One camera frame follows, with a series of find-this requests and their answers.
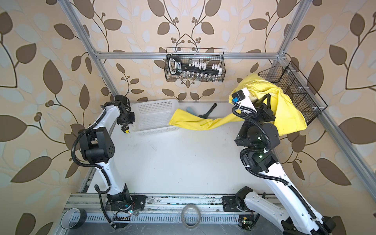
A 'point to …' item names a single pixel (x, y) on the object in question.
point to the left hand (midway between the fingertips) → (127, 120)
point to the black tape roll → (73, 218)
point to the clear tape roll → (182, 216)
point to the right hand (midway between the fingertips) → (270, 99)
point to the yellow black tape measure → (126, 129)
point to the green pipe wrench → (205, 115)
